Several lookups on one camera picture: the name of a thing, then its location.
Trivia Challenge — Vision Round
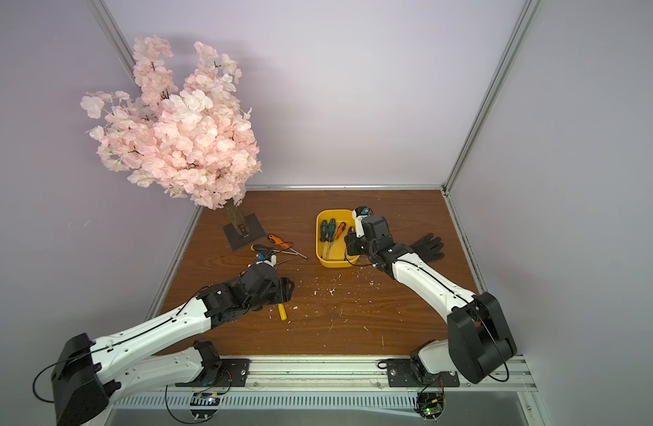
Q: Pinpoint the yellow handled screwdriver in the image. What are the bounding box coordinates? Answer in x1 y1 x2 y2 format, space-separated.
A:
278 304 287 321

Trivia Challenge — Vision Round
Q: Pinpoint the left controller board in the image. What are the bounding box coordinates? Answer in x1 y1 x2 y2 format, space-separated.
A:
189 392 221 422

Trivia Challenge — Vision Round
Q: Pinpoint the orange handled screwdriver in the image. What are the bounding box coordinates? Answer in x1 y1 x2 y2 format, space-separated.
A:
333 222 347 242

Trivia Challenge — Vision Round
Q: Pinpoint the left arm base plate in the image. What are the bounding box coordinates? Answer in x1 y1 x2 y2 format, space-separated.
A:
175 359 251 388

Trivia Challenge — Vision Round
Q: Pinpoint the black handled long screwdriver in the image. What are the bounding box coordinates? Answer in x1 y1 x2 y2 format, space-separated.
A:
251 244 290 257

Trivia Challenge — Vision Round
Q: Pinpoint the pink artificial blossom tree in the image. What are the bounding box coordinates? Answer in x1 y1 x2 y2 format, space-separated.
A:
80 35 261 211

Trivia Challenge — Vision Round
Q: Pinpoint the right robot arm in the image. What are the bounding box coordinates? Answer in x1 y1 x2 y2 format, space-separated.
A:
346 207 518 384

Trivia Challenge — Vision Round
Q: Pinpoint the right controller board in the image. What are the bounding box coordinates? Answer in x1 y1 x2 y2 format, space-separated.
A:
415 392 445 421

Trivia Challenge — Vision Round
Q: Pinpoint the black work glove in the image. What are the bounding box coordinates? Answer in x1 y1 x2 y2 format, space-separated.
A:
410 234 445 264

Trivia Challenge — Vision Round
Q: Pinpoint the controller board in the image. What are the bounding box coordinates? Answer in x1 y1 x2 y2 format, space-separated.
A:
189 392 221 422
415 392 445 421

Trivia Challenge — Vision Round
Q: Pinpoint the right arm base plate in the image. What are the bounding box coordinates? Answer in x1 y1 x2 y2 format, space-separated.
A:
377 358 460 388

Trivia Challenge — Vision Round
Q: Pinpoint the yellow plastic storage box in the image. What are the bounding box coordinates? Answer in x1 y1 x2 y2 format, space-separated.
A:
315 209 360 268

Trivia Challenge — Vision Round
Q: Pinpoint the green black screwdriver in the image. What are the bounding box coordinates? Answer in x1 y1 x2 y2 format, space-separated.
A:
319 219 328 244
326 218 337 259

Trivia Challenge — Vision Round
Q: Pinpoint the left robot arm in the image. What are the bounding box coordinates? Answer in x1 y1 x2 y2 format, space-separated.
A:
51 261 295 425

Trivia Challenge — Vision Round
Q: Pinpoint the large orange black screwdriver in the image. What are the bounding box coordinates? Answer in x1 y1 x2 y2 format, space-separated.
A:
267 234 307 259

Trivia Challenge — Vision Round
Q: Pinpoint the aluminium front rail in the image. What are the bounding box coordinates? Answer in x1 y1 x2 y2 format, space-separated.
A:
99 354 535 394

